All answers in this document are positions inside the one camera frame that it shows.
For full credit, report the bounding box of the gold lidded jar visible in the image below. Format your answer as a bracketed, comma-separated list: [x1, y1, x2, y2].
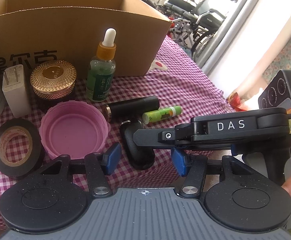
[30, 60, 77, 103]

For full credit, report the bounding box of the black tracker device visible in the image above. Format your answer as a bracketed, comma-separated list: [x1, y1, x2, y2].
[258, 69, 291, 110]

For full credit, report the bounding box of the green lip balm stick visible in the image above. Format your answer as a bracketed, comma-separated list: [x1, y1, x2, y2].
[142, 106, 182, 125]

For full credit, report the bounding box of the small black pouch object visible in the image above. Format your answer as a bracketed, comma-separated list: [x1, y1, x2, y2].
[120, 119, 155, 170]

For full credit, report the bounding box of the brown cardboard box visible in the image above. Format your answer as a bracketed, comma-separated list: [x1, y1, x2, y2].
[0, 0, 171, 79]

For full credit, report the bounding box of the black electrical tape roll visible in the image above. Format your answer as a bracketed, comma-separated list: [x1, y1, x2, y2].
[0, 118, 45, 179]

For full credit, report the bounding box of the black cylindrical tube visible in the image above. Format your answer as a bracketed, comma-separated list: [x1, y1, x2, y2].
[102, 96, 160, 122]

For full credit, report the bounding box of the pink checkered bed cloth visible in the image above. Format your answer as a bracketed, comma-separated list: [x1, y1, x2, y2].
[0, 37, 231, 196]

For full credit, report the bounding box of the black wheelchair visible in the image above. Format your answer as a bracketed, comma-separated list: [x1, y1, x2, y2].
[156, 0, 226, 61]

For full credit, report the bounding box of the white power adapter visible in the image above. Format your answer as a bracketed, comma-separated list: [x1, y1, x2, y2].
[2, 64, 32, 118]

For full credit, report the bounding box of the pink plastic lid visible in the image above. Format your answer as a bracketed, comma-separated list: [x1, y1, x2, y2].
[39, 100, 110, 159]

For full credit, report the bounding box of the green dropper bottle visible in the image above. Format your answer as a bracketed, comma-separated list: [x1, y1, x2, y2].
[86, 28, 116, 102]

